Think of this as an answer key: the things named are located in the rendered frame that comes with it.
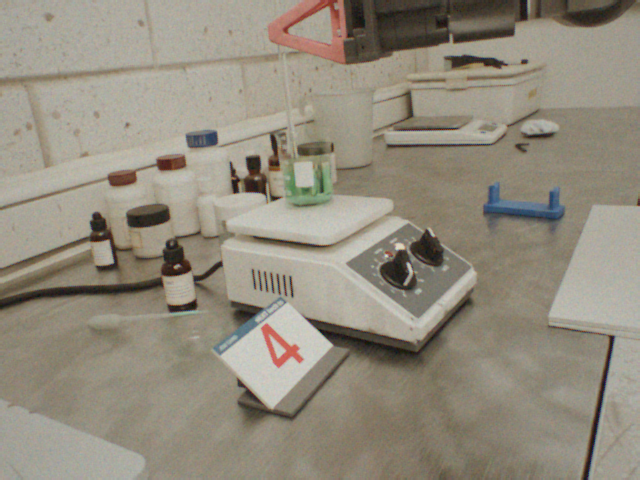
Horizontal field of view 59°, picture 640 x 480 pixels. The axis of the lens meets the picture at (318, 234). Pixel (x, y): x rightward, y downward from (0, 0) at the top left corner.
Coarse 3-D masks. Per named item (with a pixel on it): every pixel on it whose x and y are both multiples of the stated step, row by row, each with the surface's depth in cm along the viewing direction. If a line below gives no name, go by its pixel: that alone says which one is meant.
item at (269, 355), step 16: (272, 320) 44; (288, 320) 45; (256, 336) 42; (272, 336) 43; (288, 336) 44; (304, 336) 45; (224, 352) 40; (240, 352) 40; (256, 352) 41; (272, 352) 42; (288, 352) 43; (304, 352) 44; (240, 368) 39; (256, 368) 40; (272, 368) 41; (288, 368) 42; (256, 384) 39; (272, 384) 40
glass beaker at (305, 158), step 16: (304, 128) 51; (320, 128) 56; (288, 144) 52; (304, 144) 52; (320, 144) 52; (288, 160) 52; (304, 160) 52; (320, 160) 52; (288, 176) 53; (304, 176) 52; (320, 176) 53; (288, 192) 54; (304, 192) 53; (320, 192) 53; (288, 208) 54; (304, 208) 53
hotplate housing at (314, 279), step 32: (384, 224) 53; (224, 256) 52; (256, 256) 50; (288, 256) 49; (320, 256) 47; (352, 256) 47; (256, 288) 51; (288, 288) 49; (320, 288) 47; (352, 288) 45; (320, 320) 48; (352, 320) 46; (384, 320) 44; (416, 320) 43
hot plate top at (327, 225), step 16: (272, 208) 55; (320, 208) 54; (336, 208) 53; (352, 208) 53; (368, 208) 52; (384, 208) 53; (240, 224) 51; (256, 224) 51; (272, 224) 50; (288, 224) 50; (304, 224) 49; (320, 224) 49; (336, 224) 49; (352, 224) 48; (304, 240) 47; (320, 240) 46; (336, 240) 46
